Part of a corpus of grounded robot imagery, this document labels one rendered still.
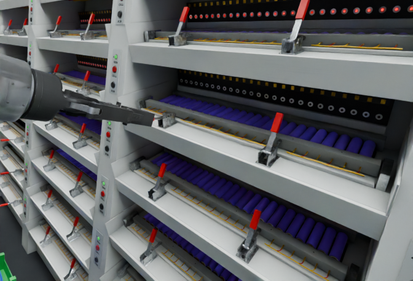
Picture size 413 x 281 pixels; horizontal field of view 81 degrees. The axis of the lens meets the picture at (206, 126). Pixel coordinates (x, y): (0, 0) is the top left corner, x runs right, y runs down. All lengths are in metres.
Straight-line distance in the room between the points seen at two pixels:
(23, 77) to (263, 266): 0.48
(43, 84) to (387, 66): 0.46
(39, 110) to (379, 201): 0.49
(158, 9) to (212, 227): 0.59
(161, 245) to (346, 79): 0.63
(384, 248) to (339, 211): 0.06
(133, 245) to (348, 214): 0.59
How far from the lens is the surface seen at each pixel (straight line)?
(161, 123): 0.59
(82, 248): 1.11
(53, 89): 0.42
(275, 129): 0.43
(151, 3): 0.75
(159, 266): 0.74
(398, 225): 0.40
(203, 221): 0.58
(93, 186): 1.03
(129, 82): 0.70
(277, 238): 0.53
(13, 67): 0.40
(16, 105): 0.40
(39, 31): 1.34
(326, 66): 0.39
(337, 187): 0.42
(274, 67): 0.42
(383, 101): 0.53
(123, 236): 0.84
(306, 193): 0.41
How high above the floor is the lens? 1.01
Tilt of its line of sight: 10 degrees down
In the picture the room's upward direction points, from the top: 10 degrees clockwise
